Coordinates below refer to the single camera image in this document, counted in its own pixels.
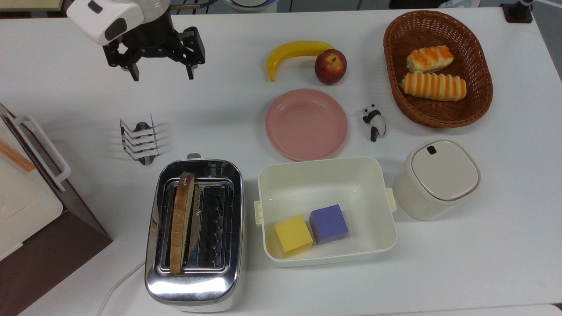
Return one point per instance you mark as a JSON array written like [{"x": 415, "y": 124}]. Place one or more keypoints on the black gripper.
[{"x": 153, "y": 41}]

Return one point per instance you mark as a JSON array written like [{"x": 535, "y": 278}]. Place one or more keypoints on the cream and chrome toaster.
[{"x": 193, "y": 289}]

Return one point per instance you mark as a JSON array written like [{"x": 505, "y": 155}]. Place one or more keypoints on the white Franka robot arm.
[{"x": 109, "y": 19}]

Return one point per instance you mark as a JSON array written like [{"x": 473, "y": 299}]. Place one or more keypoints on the metal toast rack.
[{"x": 140, "y": 140}]

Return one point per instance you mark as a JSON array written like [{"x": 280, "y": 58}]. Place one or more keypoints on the yellow banana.
[{"x": 294, "y": 49}]

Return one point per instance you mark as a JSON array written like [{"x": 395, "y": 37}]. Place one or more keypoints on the pink plate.
[{"x": 306, "y": 125}]

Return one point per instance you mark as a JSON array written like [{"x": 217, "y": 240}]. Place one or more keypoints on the red apple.
[{"x": 330, "y": 66}]

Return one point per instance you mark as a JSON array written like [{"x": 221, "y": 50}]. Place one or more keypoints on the brown bread slice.
[{"x": 179, "y": 228}]

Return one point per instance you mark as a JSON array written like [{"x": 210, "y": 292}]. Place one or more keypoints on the white plastic storage box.
[{"x": 320, "y": 184}]

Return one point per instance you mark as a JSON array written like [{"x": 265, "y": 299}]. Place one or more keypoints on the panda figurine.
[{"x": 374, "y": 120}]

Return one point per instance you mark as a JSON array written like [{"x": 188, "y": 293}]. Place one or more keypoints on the yellow foam cube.
[{"x": 293, "y": 236}]

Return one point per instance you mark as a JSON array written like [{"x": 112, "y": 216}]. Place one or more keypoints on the brown wooden drawer base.
[{"x": 57, "y": 259}]

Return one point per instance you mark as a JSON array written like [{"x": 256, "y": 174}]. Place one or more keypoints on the purple foam cube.
[{"x": 328, "y": 224}]

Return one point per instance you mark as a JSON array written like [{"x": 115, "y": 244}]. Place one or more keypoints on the orange glazed bread roll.
[{"x": 429, "y": 59}]

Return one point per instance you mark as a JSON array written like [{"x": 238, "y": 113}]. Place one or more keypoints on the long striped bread roll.
[{"x": 432, "y": 86}]

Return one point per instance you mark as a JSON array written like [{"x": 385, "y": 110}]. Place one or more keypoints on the cream bin with lid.
[{"x": 439, "y": 175}]

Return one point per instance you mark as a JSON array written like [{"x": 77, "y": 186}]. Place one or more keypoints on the brown wicker basket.
[{"x": 478, "y": 57}]

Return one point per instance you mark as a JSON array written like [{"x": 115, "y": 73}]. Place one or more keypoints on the black stand clamp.
[{"x": 518, "y": 11}]

